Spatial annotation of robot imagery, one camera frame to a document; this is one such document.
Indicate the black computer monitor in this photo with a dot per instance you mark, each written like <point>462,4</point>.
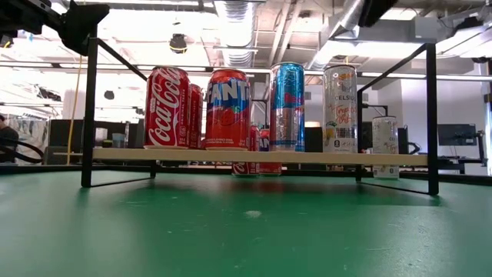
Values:
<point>403,140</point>
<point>457,134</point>

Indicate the silver corrugated duct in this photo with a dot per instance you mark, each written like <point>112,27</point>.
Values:
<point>234,23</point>

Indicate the black metal rack frame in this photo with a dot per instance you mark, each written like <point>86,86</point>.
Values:
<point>378,105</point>

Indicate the person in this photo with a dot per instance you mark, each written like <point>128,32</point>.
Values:
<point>7,138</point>

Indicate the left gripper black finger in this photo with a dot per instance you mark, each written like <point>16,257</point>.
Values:
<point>82,23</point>

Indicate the Coca-Cola can with dark figure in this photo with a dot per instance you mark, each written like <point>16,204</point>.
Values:
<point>167,111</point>

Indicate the black dome ceiling camera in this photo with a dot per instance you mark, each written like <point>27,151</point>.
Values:
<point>178,43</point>

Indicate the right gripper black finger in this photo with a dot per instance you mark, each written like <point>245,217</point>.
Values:
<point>376,11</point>

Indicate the wooden shelf with black frame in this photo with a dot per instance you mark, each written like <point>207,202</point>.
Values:
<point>269,157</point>

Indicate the blue silver Red Bull can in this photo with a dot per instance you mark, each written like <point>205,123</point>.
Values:
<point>287,107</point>

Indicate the black desk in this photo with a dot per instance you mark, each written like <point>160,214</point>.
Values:
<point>453,159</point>

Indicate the green table mat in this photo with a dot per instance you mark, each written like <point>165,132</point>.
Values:
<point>115,231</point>

